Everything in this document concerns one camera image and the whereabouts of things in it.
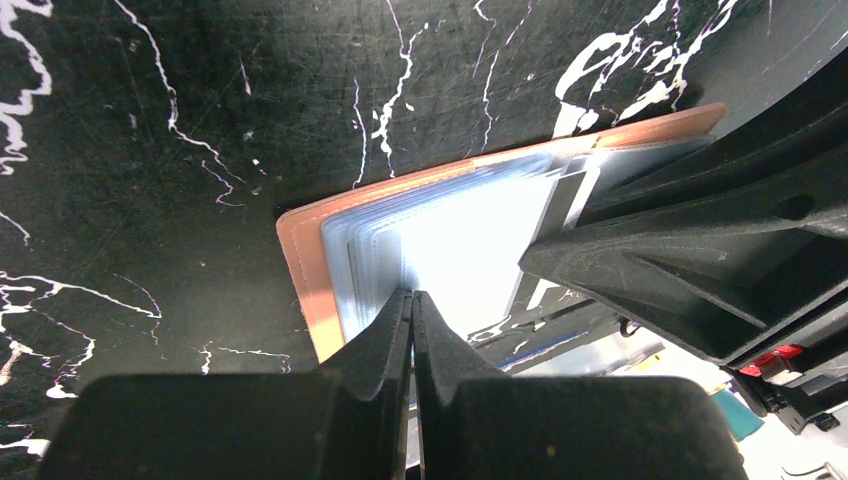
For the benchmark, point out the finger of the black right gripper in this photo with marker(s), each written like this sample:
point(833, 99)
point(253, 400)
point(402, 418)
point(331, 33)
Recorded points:
point(810, 120)

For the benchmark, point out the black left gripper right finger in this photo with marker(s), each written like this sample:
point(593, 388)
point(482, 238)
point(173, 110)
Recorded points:
point(477, 422)

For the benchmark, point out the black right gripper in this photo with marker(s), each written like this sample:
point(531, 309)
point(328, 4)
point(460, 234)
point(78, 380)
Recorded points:
point(727, 276)

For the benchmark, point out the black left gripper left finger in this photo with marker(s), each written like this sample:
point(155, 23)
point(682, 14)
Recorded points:
point(344, 419)

